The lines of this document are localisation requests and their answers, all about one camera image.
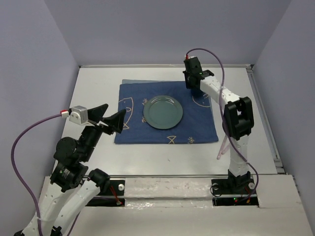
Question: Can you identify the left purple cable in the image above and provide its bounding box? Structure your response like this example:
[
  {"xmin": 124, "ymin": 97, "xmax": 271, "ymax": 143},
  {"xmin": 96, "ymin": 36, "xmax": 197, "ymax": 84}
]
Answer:
[{"xmin": 10, "ymin": 113, "xmax": 123, "ymax": 236}]

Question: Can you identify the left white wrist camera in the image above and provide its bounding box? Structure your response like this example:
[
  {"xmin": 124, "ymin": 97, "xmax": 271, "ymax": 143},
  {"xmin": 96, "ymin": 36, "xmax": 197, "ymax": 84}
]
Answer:
[{"xmin": 60, "ymin": 106, "xmax": 89, "ymax": 125}]

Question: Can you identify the blue embroidered cloth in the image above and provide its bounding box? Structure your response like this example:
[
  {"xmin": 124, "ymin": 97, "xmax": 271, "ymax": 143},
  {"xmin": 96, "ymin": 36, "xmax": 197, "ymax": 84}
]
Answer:
[{"xmin": 114, "ymin": 80, "xmax": 219, "ymax": 145}]

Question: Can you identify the pink handled fork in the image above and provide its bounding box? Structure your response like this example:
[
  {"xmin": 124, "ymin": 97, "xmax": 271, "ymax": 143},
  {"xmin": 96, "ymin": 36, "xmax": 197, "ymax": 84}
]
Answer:
[{"xmin": 217, "ymin": 135, "xmax": 228, "ymax": 160}]

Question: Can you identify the pink handled spoon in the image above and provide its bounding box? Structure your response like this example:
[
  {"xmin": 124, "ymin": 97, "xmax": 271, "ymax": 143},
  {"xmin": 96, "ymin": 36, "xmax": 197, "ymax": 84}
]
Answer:
[{"xmin": 221, "ymin": 144, "xmax": 230, "ymax": 155}]

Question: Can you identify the teal ceramic plate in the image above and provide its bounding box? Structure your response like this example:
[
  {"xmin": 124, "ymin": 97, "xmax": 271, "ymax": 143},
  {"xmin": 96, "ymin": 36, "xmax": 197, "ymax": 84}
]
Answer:
[{"xmin": 143, "ymin": 95, "xmax": 184, "ymax": 130}]

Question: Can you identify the dark blue mug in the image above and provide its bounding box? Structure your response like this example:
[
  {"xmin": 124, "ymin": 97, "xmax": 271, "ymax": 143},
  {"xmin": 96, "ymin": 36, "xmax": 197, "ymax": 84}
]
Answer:
[{"xmin": 191, "ymin": 88, "xmax": 204, "ymax": 98}]

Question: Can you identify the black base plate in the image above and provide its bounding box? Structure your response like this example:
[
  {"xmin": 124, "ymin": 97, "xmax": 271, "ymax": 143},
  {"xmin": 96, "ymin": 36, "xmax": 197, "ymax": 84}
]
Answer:
[
  {"xmin": 86, "ymin": 178, "xmax": 126, "ymax": 207},
  {"xmin": 210, "ymin": 178, "xmax": 259, "ymax": 207}
]

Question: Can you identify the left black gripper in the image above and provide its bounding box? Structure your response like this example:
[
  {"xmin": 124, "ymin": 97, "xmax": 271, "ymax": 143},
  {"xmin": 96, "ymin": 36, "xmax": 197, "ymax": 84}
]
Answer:
[{"xmin": 81, "ymin": 102, "xmax": 127, "ymax": 160}]

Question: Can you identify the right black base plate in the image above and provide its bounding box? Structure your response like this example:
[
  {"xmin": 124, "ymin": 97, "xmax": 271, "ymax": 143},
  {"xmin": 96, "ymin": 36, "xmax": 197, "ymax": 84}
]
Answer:
[{"xmin": 210, "ymin": 178, "xmax": 259, "ymax": 207}]

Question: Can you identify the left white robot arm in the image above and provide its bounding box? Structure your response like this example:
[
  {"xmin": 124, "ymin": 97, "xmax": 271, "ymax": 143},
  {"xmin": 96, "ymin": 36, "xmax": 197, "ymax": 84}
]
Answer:
[{"xmin": 11, "ymin": 104, "xmax": 126, "ymax": 236}]

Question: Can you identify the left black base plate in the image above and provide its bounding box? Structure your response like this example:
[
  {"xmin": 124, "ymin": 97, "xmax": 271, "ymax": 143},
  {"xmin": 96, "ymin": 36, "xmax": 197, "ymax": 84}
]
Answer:
[{"xmin": 86, "ymin": 178, "xmax": 126, "ymax": 207}]

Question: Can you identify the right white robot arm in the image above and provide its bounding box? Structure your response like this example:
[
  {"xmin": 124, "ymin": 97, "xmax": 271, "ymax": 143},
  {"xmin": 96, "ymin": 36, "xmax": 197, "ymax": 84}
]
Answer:
[{"xmin": 183, "ymin": 56, "xmax": 254, "ymax": 198}]

